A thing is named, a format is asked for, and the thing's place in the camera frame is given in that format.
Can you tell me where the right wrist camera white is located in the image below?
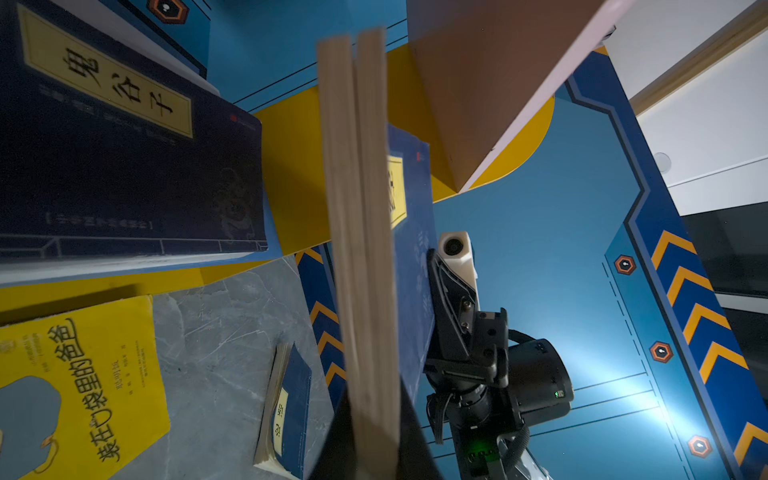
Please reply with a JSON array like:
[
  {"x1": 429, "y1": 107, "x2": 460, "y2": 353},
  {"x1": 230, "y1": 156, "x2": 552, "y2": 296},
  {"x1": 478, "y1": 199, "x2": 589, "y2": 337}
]
[{"x1": 438, "y1": 231, "x2": 479, "y2": 304}]

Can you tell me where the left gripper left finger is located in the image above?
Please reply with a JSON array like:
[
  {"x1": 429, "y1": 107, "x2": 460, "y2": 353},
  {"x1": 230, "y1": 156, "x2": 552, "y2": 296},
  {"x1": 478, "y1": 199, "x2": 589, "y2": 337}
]
[{"x1": 309, "y1": 395, "x2": 357, "y2": 480}]

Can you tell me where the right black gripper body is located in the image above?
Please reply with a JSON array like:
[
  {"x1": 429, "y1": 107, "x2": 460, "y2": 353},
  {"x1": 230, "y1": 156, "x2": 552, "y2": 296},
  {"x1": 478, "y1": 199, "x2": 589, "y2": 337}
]
[{"x1": 424, "y1": 249, "x2": 510, "y2": 444}]

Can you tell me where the yellow shelf with pink and blue boards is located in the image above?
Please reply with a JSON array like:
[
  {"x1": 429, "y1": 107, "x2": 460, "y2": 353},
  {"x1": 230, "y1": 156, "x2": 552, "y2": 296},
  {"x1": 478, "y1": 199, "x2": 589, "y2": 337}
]
[{"x1": 0, "y1": 0, "x2": 637, "y2": 313}]

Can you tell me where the dark blue book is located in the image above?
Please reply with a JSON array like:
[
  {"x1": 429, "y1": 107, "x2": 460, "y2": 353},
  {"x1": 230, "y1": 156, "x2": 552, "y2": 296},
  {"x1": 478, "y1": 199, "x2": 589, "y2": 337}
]
[
  {"x1": 253, "y1": 342, "x2": 312, "y2": 479},
  {"x1": 1, "y1": 1, "x2": 268, "y2": 261},
  {"x1": 316, "y1": 27, "x2": 406, "y2": 479}
]

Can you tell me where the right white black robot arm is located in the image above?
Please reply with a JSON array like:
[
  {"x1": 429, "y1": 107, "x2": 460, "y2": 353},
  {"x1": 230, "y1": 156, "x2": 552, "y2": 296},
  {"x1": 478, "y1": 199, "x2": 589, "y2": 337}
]
[{"x1": 424, "y1": 250, "x2": 574, "y2": 479}]

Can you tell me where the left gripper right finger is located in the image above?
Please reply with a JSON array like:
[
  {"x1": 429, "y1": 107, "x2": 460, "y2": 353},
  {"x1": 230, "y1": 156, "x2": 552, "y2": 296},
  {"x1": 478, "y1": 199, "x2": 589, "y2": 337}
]
[{"x1": 398, "y1": 383, "x2": 443, "y2": 480}]

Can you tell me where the white book with brown bars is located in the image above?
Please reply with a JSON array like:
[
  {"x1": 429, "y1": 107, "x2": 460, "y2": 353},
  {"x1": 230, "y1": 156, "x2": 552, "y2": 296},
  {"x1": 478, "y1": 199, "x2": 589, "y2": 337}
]
[{"x1": 1, "y1": 250, "x2": 283, "y2": 288}]

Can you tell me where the yellow book with cartoon man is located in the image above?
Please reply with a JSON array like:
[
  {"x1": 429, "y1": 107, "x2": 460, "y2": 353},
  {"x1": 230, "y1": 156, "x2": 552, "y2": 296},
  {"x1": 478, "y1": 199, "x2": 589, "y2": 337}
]
[{"x1": 1, "y1": 296, "x2": 170, "y2": 479}]

